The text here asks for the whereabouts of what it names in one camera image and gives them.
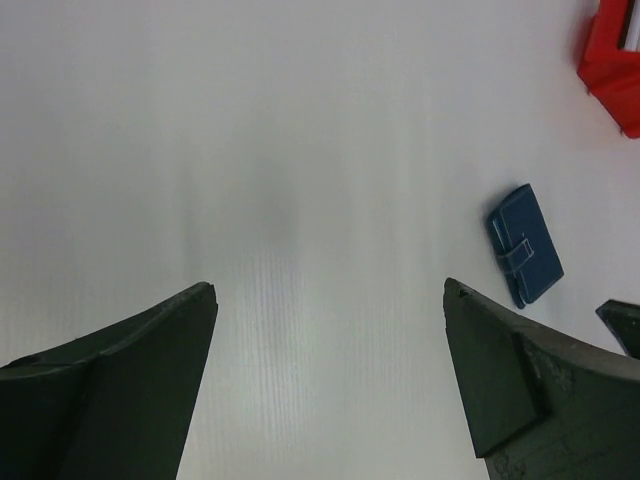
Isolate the blue leather card holder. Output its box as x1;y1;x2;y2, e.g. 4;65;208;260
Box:
485;184;564;309

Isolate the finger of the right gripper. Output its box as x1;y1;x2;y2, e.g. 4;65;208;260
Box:
596;299;640;356

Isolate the red plastic bin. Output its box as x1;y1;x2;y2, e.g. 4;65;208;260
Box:
577;0;639;139

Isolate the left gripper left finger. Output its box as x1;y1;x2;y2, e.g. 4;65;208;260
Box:
1;282;217;479

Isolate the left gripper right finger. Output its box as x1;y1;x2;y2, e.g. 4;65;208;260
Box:
443;278;639;479

